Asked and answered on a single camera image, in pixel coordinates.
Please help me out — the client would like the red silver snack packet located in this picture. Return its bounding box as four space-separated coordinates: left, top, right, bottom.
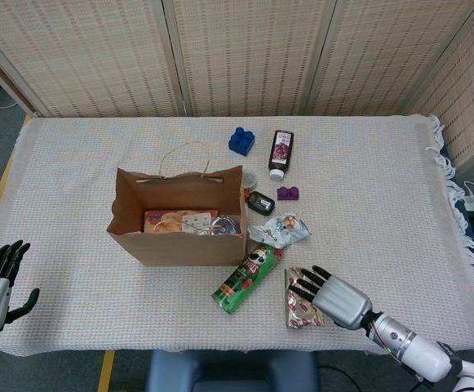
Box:
283 267 326 329

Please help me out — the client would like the dark grape juice bottle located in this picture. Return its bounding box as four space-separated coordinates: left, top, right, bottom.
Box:
268 129 296 181

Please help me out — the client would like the white woven tablecloth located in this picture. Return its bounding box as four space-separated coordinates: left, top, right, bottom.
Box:
0 114 474 360

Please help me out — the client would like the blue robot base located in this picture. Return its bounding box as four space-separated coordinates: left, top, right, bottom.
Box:
145 350 320 392

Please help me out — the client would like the small black device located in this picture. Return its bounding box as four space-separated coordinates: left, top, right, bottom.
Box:
246 190 277 216

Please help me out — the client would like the bamboo folding screen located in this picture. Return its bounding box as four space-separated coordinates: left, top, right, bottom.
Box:
0 0 474 168

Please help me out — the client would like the right black grey robot hand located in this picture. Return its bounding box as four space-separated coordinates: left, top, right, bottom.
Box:
287 265 374 330

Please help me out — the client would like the blue orange cookie box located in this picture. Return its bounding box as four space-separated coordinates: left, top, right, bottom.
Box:
143 208 219 234

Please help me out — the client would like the blue building block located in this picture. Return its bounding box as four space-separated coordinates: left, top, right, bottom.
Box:
228 127 256 157

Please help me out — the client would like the brown paper bag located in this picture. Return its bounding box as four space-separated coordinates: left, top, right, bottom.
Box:
105 140 248 267

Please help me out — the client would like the silver snack pouch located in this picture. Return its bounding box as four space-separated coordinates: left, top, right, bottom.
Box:
247 212 313 249

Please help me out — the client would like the purple building block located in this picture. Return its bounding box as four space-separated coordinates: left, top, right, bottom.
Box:
277 185 302 202

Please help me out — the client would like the green chips can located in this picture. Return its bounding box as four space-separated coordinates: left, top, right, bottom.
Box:
211 243 285 316

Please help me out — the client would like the clear plastic water bottle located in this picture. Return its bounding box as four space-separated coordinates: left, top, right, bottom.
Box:
197 214 244 238

